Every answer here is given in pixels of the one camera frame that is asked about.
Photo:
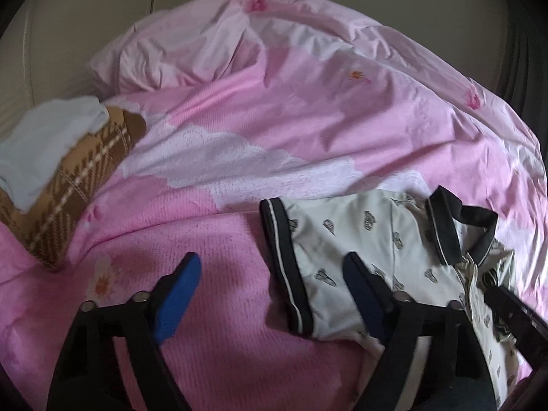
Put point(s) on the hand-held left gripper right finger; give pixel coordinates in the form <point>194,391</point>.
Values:
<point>363,293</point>

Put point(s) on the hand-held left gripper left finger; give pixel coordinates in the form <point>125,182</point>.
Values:
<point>179,297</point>

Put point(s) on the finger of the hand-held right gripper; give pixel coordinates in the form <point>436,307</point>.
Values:
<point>516,312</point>

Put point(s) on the pale printed polo shirt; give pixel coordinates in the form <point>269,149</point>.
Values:
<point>342,239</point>

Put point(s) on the pink textured bed sheet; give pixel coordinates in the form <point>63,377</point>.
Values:
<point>222,231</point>

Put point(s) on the person's dark trouser leg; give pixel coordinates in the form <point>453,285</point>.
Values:
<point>454,396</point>

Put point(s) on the brown plaid pillow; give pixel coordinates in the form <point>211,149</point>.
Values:
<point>81,188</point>

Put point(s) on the light blue cloth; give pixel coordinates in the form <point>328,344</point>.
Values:
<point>43,141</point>

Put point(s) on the light pink smooth quilt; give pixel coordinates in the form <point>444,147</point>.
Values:
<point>325,77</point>

